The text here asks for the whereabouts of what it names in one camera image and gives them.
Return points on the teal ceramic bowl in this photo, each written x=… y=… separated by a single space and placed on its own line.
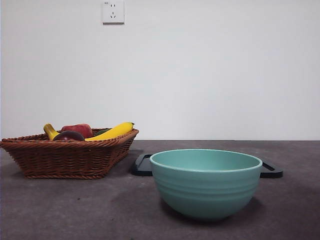
x=205 y=190

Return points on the dark red plum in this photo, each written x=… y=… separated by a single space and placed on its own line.
x=68 y=136

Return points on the yellow banana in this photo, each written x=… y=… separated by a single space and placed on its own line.
x=112 y=132

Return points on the black rectangular tray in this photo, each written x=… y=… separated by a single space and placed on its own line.
x=140 y=173

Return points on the green vegetable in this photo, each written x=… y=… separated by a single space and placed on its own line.
x=102 y=131

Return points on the red fruit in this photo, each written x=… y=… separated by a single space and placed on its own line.
x=80 y=129

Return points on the brown wicker basket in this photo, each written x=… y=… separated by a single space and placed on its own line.
x=62 y=160

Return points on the white wall socket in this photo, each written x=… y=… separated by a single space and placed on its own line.
x=113 y=12

